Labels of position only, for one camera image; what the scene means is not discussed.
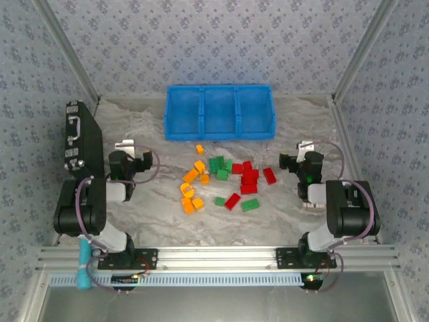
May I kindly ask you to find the large green lego brick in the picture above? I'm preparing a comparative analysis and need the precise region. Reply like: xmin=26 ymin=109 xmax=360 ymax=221
xmin=208 ymin=156 xmax=226 ymax=174

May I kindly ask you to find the long orange lego brick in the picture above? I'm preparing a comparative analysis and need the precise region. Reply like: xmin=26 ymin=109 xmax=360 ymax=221
xmin=182 ymin=168 xmax=201 ymax=184

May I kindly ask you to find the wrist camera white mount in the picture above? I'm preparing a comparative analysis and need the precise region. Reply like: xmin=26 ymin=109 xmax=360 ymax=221
xmin=296 ymin=140 xmax=316 ymax=162
xmin=115 ymin=140 xmax=135 ymax=158

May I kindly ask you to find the grey metal panel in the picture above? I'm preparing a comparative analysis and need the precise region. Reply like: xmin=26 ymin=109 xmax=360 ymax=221
xmin=33 ymin=271 xmax=415 ymax=322

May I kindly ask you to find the aluminium frame post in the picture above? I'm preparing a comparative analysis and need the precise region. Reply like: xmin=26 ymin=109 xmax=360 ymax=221
xmin=330 ymin=0 xmax=400 ymax=103
xmin=33 ymin=0 xmax=102 ymax=103

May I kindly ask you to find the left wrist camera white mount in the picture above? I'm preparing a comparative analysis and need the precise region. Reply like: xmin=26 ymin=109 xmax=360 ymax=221
xmin=115 ymin=140 xmax=135 ymax=158

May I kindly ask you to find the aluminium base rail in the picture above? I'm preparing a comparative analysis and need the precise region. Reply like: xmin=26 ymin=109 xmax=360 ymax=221
xmin=36 ymin=246 xmax=402 ymax=272

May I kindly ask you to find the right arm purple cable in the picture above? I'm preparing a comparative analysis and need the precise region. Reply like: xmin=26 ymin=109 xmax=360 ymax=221
xmin=301 ymin=140 xmax=375 ymax=293

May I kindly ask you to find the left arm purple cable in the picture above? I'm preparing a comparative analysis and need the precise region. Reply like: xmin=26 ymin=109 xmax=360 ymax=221
xmin=75 ymin=144 xmax=162 ymax=294

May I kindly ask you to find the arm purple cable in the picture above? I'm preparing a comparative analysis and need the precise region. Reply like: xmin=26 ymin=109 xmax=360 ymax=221
xmin=301 ymin=140 xmax=375 ymax=293
xmin=75 ymin=144 xmax=162 ymax=294

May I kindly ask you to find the aluminium side rail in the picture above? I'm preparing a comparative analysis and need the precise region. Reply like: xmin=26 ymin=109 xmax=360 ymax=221
xmin=327 ymin=96 xmax=383 ymax=245

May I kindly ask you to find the light blue slotted cable duct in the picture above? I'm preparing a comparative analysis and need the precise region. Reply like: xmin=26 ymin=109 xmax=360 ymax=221
xmin=49 ymin=272 xmax=302 ymax=287

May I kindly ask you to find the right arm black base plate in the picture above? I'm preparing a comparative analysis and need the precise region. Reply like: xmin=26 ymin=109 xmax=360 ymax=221
xmin=275 ymin=247 xmax=337 ymax=269

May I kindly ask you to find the blue three-compartment plastic bin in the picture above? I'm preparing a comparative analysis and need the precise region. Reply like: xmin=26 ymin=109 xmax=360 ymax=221
xmin=164 ymin=85 xmax=276 ymax=142

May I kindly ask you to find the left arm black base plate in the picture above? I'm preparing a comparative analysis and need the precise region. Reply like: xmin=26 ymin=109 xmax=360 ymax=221
xmin=97 ymin=248 xmax=159 ymax=270

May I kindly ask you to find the black case with metal handle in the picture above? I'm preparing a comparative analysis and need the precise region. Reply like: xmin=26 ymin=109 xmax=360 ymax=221
xmin=64 ymin=99 xmax=106 ymax=184

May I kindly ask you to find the teal foam cylinder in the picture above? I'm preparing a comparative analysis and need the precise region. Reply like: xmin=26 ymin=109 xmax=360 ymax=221
xmin=77 ymin=238 xmax=93 ymax=290

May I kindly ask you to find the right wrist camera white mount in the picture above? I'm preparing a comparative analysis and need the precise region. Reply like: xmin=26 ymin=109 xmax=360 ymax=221
xmin=296 ymin=140 xmax=316 ymax=162

